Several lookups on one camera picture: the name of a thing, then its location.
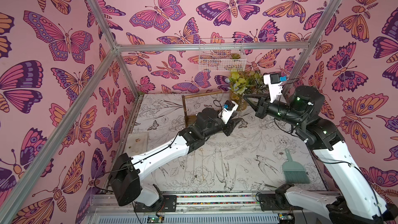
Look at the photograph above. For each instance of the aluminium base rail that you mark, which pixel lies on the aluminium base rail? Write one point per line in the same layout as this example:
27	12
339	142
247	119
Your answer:
207	208

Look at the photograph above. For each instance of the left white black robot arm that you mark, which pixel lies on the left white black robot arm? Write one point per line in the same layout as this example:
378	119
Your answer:
127	176

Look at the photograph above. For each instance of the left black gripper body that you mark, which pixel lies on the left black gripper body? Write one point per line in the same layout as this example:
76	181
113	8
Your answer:
226	129

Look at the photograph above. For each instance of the glass vase with plants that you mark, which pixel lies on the glass vase with plants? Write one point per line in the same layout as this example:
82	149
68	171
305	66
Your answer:
243	83

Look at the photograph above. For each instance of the green brush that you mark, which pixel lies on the green brush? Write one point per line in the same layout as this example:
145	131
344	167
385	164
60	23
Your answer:
294	172

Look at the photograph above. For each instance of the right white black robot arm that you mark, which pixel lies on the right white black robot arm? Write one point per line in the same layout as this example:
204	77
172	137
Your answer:
358	202

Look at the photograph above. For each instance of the wooden jewelry display stand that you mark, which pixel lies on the wooden jewelry display stand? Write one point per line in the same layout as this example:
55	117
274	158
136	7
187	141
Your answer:
195	103

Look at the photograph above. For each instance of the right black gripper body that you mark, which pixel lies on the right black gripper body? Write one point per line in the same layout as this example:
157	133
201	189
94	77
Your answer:
263	107

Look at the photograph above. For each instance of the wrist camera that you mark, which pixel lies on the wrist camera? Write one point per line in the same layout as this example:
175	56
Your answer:
274	81
227	111

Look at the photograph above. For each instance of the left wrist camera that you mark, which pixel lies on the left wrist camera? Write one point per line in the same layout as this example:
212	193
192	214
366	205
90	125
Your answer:
227	111

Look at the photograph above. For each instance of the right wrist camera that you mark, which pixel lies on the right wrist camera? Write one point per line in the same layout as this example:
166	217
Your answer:
274	81

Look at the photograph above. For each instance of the white wire wall basket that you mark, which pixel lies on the white wire wall basket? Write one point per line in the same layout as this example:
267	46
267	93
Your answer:
222	57

